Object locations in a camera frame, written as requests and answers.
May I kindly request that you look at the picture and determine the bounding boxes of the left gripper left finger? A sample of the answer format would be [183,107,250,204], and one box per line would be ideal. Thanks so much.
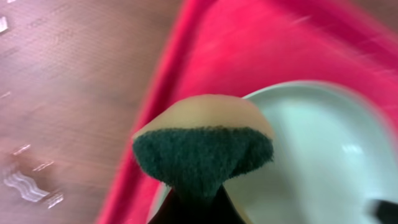
[147,188,187,224]

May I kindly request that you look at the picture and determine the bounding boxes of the green and yellow sponge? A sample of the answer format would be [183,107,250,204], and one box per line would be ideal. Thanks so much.
[132,95,274,204]

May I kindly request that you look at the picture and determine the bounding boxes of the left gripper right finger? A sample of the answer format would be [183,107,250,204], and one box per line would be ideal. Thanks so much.
[211,186,245,224]

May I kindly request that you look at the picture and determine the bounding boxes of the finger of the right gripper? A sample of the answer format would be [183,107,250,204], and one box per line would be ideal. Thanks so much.
[369,200,398,224]

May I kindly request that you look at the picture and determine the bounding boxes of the red plastic tray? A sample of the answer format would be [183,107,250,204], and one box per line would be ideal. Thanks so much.
[98,0,397,223]

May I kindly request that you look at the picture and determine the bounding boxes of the white round plate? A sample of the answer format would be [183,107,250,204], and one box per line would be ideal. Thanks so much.
[160,82,397,223]

